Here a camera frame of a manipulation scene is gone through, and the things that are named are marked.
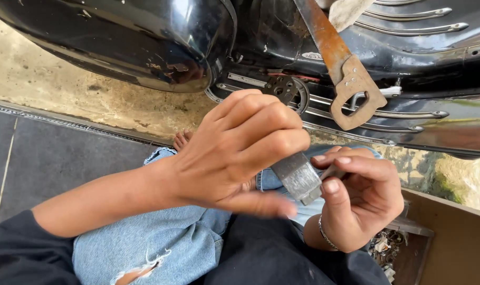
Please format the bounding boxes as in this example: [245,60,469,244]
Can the person's blue jeans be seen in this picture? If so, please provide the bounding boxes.
[72,144,383,285]

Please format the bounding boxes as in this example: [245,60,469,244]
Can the rusty hand saw wooden handle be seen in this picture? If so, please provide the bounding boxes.
[293,0,388,131]

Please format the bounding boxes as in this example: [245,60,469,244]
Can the white-tipped metal lever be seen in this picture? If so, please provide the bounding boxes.
[349,85,403,110]

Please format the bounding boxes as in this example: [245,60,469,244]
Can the white dirty cloth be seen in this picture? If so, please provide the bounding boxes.
[315,0,376,33]

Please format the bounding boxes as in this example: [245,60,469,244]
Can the heap of small metal parts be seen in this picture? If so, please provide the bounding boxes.
[368,229,407,284]

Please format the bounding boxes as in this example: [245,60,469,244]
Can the person's bare foot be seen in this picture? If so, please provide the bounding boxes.
[173,129,194,153]

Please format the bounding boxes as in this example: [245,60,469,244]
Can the black scooter body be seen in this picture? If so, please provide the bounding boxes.
[0,0,480,160]

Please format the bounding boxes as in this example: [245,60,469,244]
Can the brown wooden box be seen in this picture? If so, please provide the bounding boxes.
[366,188,480,285]

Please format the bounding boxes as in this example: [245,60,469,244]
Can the person's right hand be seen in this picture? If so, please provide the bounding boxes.
[311,146,405,254]

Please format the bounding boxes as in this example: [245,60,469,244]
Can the black scooter side cowl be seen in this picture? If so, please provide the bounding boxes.
[0,0,238,94]

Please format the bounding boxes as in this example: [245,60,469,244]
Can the silver chain bracelet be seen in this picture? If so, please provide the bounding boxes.
[318,215,339,251]

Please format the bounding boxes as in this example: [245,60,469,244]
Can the person's black sweater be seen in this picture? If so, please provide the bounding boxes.
[0,210,392,285]

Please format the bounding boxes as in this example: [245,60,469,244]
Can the chrome scooter floor rails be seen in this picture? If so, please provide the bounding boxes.
[204,0,470,147]

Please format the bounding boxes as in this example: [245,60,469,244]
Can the person's left hand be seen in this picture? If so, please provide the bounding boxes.
[162,89,311,219]

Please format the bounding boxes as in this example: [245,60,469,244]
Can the perforated round metal plate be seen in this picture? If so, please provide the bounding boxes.
[262,75,300,106]

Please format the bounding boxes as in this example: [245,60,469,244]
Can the metal floor drain strip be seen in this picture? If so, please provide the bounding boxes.
[0,102,173,148]

